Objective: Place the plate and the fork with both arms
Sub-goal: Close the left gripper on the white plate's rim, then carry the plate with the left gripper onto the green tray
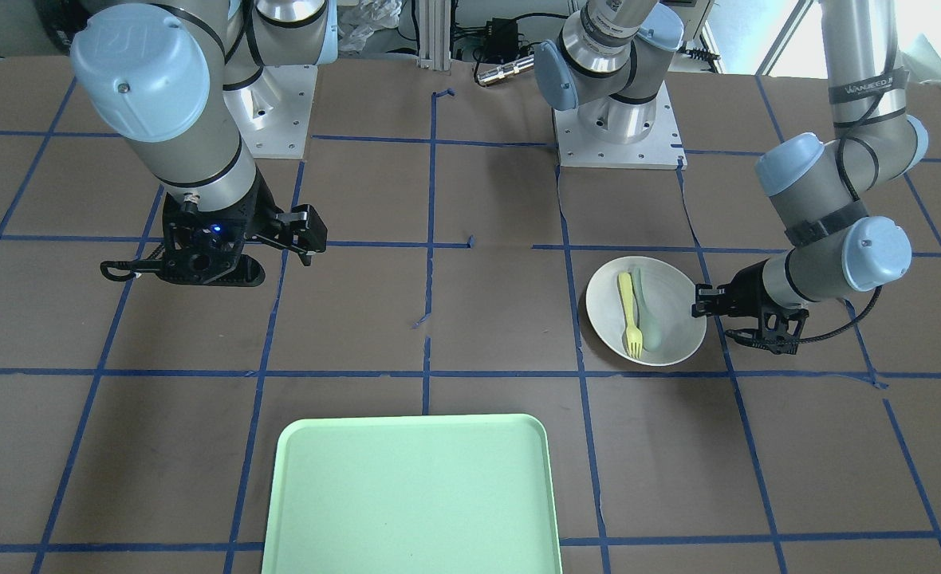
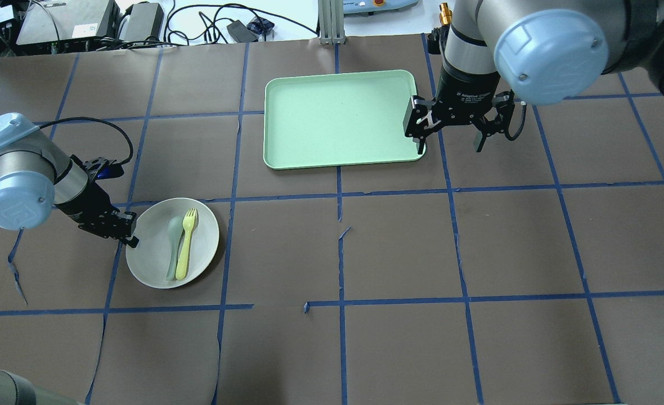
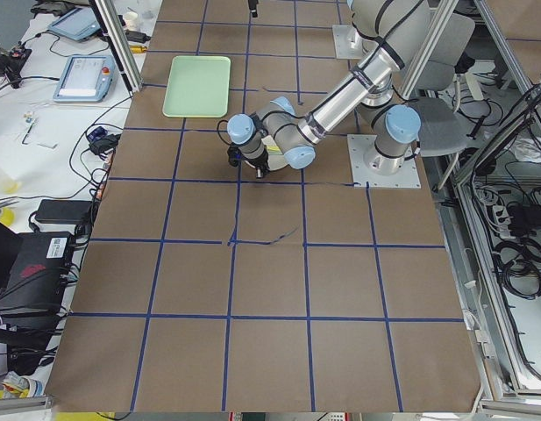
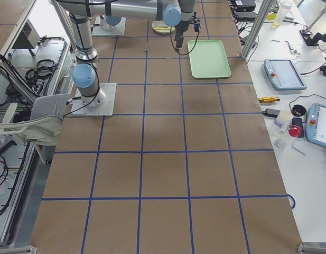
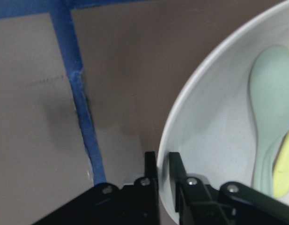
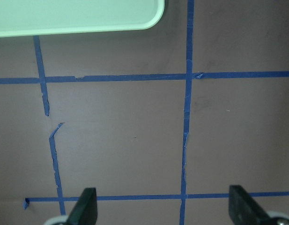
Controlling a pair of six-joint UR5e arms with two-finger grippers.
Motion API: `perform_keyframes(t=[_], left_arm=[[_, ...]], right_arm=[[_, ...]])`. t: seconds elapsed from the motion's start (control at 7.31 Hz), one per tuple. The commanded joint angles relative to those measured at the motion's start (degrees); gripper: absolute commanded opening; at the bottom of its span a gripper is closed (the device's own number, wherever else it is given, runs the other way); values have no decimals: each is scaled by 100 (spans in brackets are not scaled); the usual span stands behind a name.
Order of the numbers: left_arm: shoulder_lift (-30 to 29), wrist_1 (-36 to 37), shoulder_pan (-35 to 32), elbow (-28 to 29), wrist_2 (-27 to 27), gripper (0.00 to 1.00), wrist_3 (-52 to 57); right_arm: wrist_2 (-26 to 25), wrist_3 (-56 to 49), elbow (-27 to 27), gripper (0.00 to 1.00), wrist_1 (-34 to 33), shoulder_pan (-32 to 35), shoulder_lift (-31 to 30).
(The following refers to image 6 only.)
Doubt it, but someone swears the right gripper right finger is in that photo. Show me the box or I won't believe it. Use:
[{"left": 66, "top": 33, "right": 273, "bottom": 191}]
[{"left": 229, "top": 185, "right": 271, "bottom": 225}]

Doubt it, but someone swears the light green tray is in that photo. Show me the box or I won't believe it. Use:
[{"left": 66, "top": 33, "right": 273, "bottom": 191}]
[{"left": 0, "top": 0, "right": 165, "bottom": 38}]

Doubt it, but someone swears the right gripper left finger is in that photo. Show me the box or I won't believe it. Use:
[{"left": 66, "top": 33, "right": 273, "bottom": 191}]
[{"left": 67, "top": 187, "right": 98, "bottom": 225}]

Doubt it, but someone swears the brown paper table cover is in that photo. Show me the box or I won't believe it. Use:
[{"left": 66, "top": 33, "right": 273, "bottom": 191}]
[{"left": 0, "top": 0, "right": 289, "bottom": 225}]

